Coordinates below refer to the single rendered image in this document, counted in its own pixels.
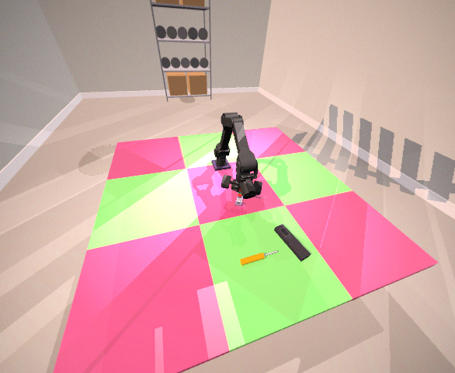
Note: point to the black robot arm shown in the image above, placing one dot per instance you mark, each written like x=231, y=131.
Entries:
x=245, y=162

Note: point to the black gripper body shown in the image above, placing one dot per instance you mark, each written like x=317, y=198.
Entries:
x=226, y=181

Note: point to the orange-handled screwdriver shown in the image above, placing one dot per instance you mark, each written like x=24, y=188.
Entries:
x=254, y=258

